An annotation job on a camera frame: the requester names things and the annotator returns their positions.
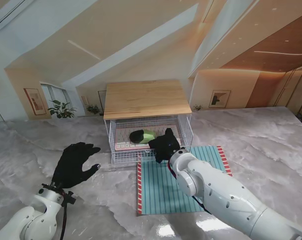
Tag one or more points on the teal striped mouse pad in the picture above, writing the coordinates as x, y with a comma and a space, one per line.
158, 192

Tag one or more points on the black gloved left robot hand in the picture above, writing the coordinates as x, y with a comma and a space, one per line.
71, 170

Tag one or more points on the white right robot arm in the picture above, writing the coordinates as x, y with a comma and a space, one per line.
220, 192

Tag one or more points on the pink and white keyboard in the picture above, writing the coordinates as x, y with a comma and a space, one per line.
122, 140

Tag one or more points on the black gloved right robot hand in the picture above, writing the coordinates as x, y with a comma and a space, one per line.
167, 146

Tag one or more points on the black and green mouse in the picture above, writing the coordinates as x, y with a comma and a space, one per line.
140, 136

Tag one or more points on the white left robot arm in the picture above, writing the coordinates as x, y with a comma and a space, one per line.
31, 220

